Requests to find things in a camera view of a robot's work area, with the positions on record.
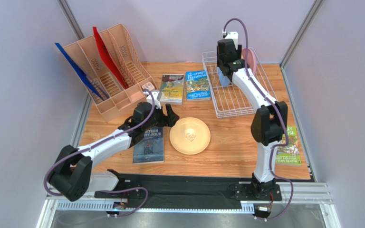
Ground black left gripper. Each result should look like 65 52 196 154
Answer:
143 104 180 132

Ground pink plate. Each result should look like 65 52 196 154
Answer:
241 48 257 76

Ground yellow plate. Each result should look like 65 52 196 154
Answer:
169 117 211 155

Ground blue plate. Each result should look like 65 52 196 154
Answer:
217 67 231 87

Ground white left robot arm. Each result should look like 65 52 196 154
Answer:
44 102 180 202

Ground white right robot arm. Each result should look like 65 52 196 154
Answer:
217 38 288 200

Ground Brideshead Revisited book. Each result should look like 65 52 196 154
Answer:
160 74 185 105

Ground Nineteen Eighty-Four book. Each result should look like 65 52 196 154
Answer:
133 126 165 164

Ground white power adapter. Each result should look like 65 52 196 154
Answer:
142 82 156 92

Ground blue 26-Storey Treehouse book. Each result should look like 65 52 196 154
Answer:
185 70 211 101

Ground pink desk file organizer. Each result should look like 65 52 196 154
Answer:
60 24 158 122

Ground blue file divider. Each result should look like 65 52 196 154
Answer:
55 42 109 101

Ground black base mat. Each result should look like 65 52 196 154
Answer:
94 169 283 210

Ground red file divider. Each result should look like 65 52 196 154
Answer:
92 26 128 89

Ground green 65-Storey Treehouse book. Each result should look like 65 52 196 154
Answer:
276 125 301 166

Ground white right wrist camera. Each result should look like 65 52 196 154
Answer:
222 30 239 50

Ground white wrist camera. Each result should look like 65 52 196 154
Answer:
222 30 239 50
144 90 162 109

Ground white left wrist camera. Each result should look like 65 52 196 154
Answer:
144 90 162 109

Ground white wire dish rack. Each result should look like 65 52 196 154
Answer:
202 48 277 118

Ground aluminium rail frame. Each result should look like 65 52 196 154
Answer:
37 181 341 228

